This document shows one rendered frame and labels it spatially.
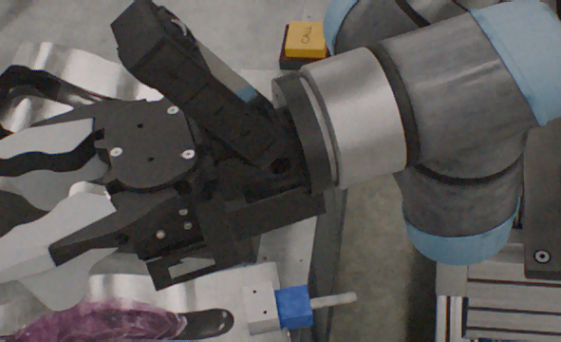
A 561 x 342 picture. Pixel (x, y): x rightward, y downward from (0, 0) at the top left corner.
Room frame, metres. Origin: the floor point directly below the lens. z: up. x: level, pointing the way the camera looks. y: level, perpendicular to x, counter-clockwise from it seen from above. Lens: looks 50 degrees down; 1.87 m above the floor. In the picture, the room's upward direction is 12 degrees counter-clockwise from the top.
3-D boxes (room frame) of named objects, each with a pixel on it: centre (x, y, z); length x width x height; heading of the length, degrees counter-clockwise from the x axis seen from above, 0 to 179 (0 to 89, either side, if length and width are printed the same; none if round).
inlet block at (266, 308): (0.59, -0.03, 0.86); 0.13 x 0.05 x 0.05; 88
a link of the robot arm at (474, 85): (0.38, -0.14, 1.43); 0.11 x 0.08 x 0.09; 98
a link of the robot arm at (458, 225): (0.39, -0.13, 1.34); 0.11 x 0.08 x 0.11; 8
